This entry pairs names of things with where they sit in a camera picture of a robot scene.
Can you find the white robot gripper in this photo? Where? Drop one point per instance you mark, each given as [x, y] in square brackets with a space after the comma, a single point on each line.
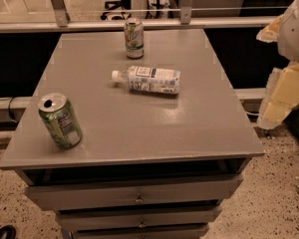
[295, 30]

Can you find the clear plastic water bottle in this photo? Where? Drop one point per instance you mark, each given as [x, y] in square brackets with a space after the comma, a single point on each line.
[149, 80]

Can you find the top grey drawer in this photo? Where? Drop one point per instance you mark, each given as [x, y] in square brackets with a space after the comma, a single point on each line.
[133, 192]

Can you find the grey drawer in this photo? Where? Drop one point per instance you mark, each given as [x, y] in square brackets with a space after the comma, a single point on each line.
[139, 218]
[133, 192]
[187, 231]

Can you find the white green soda can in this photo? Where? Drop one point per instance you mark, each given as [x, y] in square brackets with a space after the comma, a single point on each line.
[134, 38]

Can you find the grey drawer cabinet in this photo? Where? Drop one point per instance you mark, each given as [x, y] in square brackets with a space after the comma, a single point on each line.
[204, 131]

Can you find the black office chair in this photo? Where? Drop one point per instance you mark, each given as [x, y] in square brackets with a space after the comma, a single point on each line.
[118, 0]

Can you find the middle grey drawer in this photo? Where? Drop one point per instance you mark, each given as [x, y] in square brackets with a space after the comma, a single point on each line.
[139, 218]

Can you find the bottom grey drawer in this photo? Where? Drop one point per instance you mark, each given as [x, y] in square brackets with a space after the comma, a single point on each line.
[187, 231]

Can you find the black shoe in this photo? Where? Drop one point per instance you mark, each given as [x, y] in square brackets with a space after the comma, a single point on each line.
[7, 232]

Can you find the metal railing frame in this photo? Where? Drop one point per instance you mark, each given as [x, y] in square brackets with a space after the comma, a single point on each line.
[32, 16]

